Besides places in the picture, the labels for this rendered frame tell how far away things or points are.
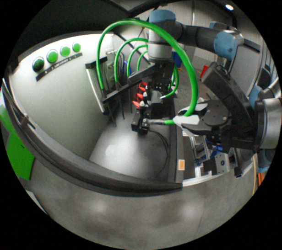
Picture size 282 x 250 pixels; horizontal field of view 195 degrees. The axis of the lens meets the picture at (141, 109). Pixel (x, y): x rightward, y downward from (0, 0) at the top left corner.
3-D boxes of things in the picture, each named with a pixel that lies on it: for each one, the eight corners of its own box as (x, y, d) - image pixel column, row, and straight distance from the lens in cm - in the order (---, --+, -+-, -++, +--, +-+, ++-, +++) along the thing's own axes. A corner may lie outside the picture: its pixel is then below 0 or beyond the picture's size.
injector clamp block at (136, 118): (146, 138, 58) (148, 127, 44) (132, 135, 59) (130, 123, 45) (152, 105, 78) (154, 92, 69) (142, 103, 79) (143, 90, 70)
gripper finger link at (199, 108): (184, 125, 28) (209, 131, 23) (176, 110, 25) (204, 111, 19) (189, 119, 29) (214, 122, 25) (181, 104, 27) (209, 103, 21)
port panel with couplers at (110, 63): (114, 87, 63) (107, 44, 55) (110, 87, 65) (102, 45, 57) (121, 80, 73) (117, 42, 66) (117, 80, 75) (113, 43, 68)
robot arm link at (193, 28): (206, 51, 36) (189, 45, 27) (184, 45, 42) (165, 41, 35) (210, 32, 37) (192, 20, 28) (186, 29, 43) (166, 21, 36)
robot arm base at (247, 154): (245, 140, 82) (254, 133, 79) (249, 158, 82) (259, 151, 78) (237, 143, 68) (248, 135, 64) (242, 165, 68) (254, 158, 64)
